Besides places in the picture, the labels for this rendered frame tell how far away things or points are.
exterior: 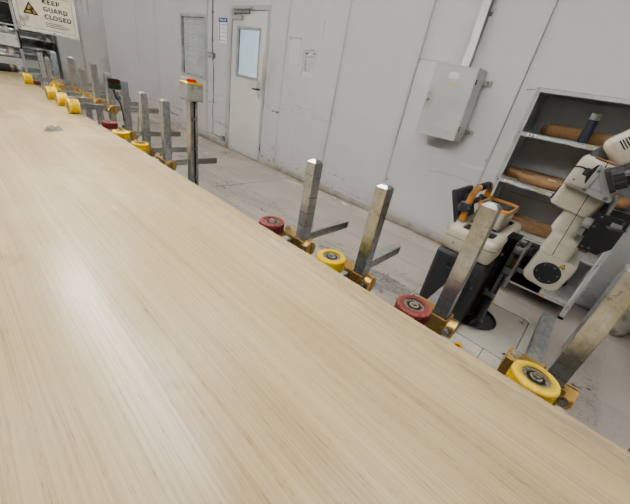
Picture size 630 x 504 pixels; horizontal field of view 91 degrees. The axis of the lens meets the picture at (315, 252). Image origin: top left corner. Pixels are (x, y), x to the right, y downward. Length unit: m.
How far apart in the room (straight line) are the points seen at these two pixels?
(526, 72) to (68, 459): 3.48
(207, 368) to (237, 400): 0.07
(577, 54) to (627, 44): 0.27
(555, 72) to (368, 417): 3.19
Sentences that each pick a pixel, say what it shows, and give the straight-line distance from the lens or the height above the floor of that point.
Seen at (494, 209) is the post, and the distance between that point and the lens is 0.73.
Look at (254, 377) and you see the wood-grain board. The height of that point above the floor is 0.90.
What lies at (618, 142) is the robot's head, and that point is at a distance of 1.69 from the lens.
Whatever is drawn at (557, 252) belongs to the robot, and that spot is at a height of 0.83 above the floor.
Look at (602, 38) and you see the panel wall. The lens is 3.43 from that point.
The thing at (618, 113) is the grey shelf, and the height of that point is 1.49.
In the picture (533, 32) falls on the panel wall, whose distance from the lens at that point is 3.52.
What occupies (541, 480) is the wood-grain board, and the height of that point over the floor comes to 0.90.
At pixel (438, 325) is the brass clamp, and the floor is 0.83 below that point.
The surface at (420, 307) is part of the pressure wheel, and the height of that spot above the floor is 0.90.
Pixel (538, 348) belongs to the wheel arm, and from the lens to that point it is 0.94.
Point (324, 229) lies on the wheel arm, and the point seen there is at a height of 0.82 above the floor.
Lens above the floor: 1.30
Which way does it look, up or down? 28 degrees down
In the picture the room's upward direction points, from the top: 11 degrees clockwise
